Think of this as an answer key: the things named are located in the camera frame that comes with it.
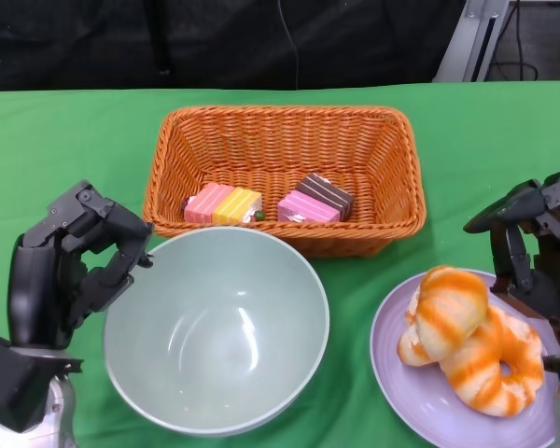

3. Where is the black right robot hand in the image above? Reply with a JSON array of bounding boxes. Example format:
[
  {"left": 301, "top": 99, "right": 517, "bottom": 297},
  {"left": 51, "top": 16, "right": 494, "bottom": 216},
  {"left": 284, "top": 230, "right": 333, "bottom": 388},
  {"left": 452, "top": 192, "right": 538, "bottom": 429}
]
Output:
[{"left": 463, "top": 167, "right": 560, "bottom": 374}]

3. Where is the orange wicker basket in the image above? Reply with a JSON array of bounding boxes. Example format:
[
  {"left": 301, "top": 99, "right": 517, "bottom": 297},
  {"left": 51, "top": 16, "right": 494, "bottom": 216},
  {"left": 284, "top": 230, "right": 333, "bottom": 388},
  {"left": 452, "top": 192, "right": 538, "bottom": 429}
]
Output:
[{"left": 141, "top": 105, "right": 427, "bottom": 259}]

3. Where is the chocolate layered cake slice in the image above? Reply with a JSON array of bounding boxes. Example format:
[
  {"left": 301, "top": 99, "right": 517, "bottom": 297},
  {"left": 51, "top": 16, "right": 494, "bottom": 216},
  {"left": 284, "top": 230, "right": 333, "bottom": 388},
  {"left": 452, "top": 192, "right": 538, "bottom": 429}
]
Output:
[{"left": 294, "top": 173, "right": 357, "bottom": 219}]

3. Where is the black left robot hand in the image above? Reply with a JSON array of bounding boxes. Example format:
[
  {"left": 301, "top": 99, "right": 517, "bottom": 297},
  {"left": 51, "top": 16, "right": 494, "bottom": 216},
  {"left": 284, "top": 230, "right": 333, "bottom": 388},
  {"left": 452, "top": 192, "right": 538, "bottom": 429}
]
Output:
[{"left": 7, "top": 179, "right": 155, "bottom": 352}]

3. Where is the lavender round plate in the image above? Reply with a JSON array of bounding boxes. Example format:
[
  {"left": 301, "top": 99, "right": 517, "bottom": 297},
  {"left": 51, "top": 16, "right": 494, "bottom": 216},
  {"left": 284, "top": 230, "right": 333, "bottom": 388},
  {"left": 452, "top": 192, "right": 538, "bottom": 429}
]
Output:
[{"left": 369, "top": 269, "right": 560, "bottom": 448}]

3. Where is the black fabric backdrop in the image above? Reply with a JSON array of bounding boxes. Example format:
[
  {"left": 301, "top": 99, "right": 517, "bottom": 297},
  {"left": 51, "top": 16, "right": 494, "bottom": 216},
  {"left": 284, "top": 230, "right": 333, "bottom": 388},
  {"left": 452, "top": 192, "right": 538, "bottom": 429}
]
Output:
[{"left": 0, "top": 0, "right": 469, "bottom": 92}]

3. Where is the orange striped bread roll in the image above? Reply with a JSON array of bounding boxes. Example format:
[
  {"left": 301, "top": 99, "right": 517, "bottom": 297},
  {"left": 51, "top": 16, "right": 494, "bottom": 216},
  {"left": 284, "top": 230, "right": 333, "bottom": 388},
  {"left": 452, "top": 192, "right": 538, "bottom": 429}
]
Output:
[
  {"left": 397, "top": 265, "right": 491, "bottom": 369},
  {"left": 441, "top": 305, "right": 545, "bottom": 418}
]

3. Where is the grey aluminium frame post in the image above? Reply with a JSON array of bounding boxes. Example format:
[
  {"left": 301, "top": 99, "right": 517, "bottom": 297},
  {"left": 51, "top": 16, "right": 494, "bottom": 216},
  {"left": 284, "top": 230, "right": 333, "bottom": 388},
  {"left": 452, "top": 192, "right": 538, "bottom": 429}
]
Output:
[{"left": 432, "top": 0, "right": 513, "bottom": 84}]

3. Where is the red cake with cherries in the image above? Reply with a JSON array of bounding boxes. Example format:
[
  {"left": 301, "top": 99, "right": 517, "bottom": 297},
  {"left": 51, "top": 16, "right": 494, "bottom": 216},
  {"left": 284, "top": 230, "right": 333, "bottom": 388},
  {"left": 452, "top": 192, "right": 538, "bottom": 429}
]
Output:
[{"left": 181, "top": 181, "right": 266, "bottom": 225}]

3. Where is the grey round bowl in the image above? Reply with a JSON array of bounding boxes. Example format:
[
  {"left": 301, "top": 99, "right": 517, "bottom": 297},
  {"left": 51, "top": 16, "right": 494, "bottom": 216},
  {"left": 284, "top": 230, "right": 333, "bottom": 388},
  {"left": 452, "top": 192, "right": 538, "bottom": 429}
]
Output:
[{"left": 103, "top": 226, "right": 331, "bottom": 437}]

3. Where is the black floor cable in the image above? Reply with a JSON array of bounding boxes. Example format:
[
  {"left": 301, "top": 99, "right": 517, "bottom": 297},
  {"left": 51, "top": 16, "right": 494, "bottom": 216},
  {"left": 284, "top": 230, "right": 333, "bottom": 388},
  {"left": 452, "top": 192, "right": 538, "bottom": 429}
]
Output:
[{"left": 491, "top": 0, "right": 542, "bottom": 82}]

